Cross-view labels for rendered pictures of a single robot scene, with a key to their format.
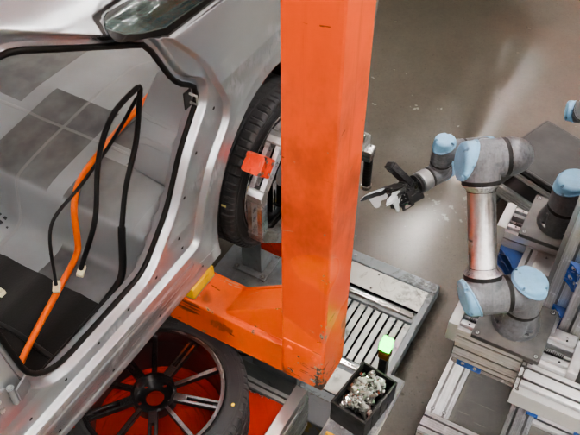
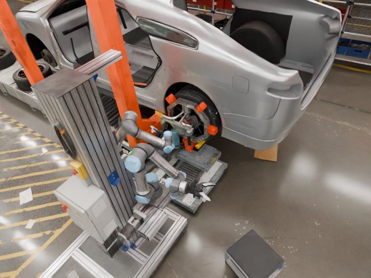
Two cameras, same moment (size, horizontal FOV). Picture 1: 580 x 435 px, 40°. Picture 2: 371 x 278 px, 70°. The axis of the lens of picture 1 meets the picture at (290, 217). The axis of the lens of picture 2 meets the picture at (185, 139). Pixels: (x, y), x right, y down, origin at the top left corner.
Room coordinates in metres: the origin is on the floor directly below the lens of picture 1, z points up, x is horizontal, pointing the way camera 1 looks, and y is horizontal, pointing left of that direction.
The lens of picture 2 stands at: (2.47, -2.31, 2.78)
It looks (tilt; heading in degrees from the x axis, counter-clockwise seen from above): 43 degrees down; 99
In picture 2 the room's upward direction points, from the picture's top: 5 degrees counter-clockwise
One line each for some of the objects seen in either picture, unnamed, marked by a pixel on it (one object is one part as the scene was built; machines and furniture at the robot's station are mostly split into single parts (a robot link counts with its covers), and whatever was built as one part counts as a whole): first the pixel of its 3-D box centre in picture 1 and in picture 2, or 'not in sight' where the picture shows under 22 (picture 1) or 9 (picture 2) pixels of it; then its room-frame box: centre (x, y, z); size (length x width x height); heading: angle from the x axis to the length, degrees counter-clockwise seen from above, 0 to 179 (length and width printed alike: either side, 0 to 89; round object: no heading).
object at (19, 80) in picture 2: not in sight; (33, 76); (-0.96, 1.81, 0.39); 0.66 x 0.66 x 0.24
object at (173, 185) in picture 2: not in sight; (173, 184); (2.17, -1.16, 1.21); 0.11 x 0.08 x 0.09; 168
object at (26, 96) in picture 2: not in sight; (41, 86); (-0.87, 1.75, 0.19); 1.00 x 0.86 x 0.39; 151
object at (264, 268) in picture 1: (256, 248); (197, 144); (2.24, 0.14, 0.32); 0.40 x 0.30 x 0.28; 151
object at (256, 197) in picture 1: (292, 173); (187, 121); (2.15, -0.01, 0.85); 0.54 x 0.07 x 0.54; 151
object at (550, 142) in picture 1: (542, 177); (253, 262); (2.85, -1.26, 0.17); 0.43 x 0.36 x 0.34; 131
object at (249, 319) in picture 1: (229, 296); (153, 119); (1.69, 0.21, 0.69); 0.52 x 0.17 x 0.35; 61
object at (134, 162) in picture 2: not in sight; (140, 177); (1.91, -1.10, 1.19); 0.15 x 0.12 x 0.55; 77
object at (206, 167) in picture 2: not in sight; (198, 154); (2.24, 0.14, 0.13); 0.50 x 0.36 x 0.10; 151
